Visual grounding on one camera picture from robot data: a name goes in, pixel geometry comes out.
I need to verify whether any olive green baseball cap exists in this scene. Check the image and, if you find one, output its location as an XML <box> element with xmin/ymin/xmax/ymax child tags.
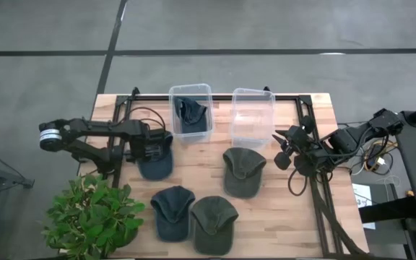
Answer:
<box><xmin>190</xmin><ymin>195</ymin><xmax>240</xmax><ymax>256</ymax></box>
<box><xmin>222</xmin><ymin>147</ymin><xmax>267</xmax><ymax>199</ymax></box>

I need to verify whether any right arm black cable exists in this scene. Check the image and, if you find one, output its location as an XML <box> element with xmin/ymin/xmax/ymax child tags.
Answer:
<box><xmin>287</xmin><ymin>167</ymin><xmax>308</xmax><ymax>198</ymax></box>

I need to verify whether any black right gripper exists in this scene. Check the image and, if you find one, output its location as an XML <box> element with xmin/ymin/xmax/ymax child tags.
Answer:
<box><xmin>272</xmin><ymin>124</ymin><xmax>311</xmax><ymax>170</ymax></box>

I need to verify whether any black aluminium table frame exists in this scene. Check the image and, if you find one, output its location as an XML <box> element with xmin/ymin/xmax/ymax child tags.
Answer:
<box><xmin>108</xmin><ymin>86</ymin><xmax>370</xmax><ymax>260</ymax></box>

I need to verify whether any yellow cable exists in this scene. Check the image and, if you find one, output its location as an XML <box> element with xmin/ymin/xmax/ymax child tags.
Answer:
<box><xmin>363</xmin><ymin>144</ymin><xmax>388</xmax><ymax>173</ymax></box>

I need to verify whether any dark navy baseball cap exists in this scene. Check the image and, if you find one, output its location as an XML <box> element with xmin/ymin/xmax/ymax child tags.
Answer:
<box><xmin>173</xmin><ymin>96</ymin><xmax>209</xmax><ymax>135</ymax></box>

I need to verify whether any blue denim baseball cap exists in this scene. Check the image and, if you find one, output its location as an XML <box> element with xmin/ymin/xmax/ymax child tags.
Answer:
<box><xmin>137</xmin><ymin>132</ymin><xmax>175</xmax><ymax>181</ymax></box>
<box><xmin>149</xmin><ymin>185</ymin><xmax>196</xmax><ymax>243</ymax></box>

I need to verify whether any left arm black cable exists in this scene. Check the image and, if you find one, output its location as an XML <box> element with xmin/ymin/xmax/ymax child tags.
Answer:
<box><xmin>123</xmin><ymin>105</ymin><xmax>168</xmax><ymax>134</ymax></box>

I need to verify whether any clear plastic bin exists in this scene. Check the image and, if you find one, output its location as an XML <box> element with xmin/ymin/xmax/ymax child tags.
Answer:
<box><xmin>230</xmin><ymin>87</ymin><xmax>277</xmax><ymax>150</ymax></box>
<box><xmin>168</xmin><ymin>83</ymin><xmax>215</xmax><ymax>144</ymax></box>

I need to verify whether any green leafy potted plant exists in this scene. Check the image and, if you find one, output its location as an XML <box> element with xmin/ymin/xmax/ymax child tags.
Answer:
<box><xmin>40</xmin><ymin>172</ymin><xmax>147</xmax><ymax>260</ymax></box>

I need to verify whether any black flat bar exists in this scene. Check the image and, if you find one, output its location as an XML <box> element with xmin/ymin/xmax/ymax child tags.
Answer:
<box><xmin>358</xmin><ymin>196</ymin><xmax>416</xmax><ymax>224</ymax></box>

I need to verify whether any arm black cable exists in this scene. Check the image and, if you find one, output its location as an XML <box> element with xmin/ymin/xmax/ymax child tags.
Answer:
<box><xmin>123</xmin><ymin>105</ymin><xmax>168</xmax><ymax>134</ymax></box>
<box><xmin>287</xmin><ymin>167</ymin><xmax>308</xmax><ymax>198</ymax></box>

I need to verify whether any white paper sheet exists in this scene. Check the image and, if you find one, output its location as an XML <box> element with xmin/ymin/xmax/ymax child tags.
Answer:
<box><xmin>351</xmin><ymin>183</ymin><xmax>377</xmax><ymax>231</ymax></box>

